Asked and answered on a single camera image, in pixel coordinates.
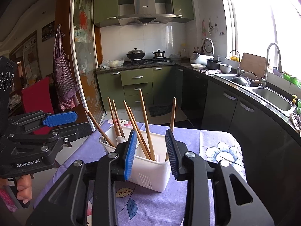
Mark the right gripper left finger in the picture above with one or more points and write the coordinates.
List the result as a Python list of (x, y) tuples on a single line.
[(126, 153)]

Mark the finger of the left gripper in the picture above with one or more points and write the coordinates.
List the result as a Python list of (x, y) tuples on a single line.
[(53, 120)]

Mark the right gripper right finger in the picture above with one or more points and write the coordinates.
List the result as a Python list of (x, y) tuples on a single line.
[(179, 155)]

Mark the light wooden chopstick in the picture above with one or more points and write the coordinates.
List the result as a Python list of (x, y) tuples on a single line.
[(139, 135), (106, 138), (126, 107), (117, 119), (117, 132), (150, 144)]

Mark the white plastic utensil holder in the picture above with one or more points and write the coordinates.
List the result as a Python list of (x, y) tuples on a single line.
[(147, 173)]

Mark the green kitchen base cabinets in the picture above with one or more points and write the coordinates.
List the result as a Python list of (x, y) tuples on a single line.
[(156, 81)]

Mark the black kitchen base cabinets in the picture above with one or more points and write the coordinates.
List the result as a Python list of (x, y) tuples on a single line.
[(270, 146)]

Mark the person's left hand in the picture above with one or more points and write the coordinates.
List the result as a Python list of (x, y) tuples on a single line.
[(24, 188)]

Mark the white plastic spoon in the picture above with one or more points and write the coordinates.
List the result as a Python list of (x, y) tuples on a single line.
[(121, 139)]

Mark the red wooden chair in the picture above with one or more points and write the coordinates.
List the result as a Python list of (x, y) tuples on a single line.
[(36, 104)]

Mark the checkered purple apron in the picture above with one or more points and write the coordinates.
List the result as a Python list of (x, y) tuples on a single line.
[(65, 84)]

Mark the black cooking pot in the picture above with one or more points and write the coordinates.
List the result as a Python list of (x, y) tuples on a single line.
[(213, 64)]

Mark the white ceramic bowl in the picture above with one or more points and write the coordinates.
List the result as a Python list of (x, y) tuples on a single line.
[(225, 68)]

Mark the black wok with lid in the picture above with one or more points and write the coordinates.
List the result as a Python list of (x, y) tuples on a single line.
[(136, 54)]

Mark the small steel pot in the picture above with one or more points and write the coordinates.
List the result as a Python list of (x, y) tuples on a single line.
[(159, 54)]

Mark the small steel faucet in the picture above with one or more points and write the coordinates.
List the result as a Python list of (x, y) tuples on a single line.
[(235, 60)]

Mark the white rice cooker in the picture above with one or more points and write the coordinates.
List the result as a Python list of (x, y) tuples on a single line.
[(204, 54)]

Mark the wooden cutting board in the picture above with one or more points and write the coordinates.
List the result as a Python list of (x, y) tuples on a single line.
[(254, 63)]

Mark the stainless steel sink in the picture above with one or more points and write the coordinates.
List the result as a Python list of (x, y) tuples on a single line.
[(276, 100)]

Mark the glass sliding door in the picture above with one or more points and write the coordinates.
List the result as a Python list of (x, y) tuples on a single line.
[(84, 56)]

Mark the steel range hood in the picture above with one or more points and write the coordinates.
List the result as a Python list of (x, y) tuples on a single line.
[(145, 11)]

